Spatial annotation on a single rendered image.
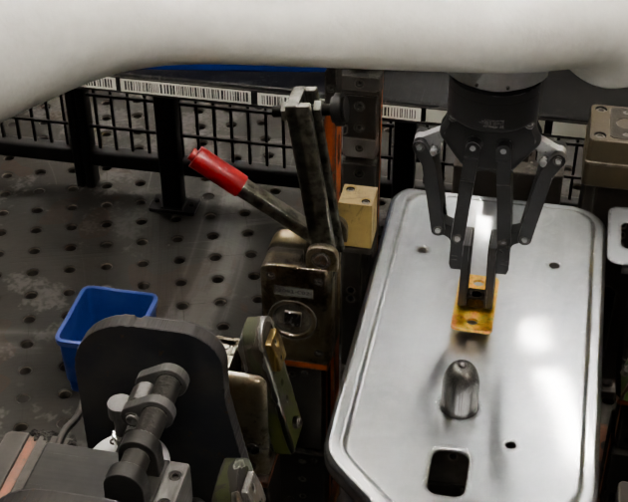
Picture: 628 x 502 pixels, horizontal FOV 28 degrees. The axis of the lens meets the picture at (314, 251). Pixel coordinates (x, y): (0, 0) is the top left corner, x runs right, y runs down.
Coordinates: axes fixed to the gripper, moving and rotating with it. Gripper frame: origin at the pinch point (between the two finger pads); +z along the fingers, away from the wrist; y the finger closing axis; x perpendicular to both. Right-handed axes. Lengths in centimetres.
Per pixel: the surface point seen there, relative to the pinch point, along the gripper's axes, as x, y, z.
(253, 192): -0.7, -20.7, -6.1
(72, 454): -38.6, -23.2, -10.5
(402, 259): 6.9, -7.9, 5.3
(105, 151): 55, -58, 29
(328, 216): -1.8, -13.6, -5.2
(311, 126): -1.8, -15.0, -14.3
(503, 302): 2.2, 2.5, 5.3
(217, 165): -0.6, -23.9, -8.6
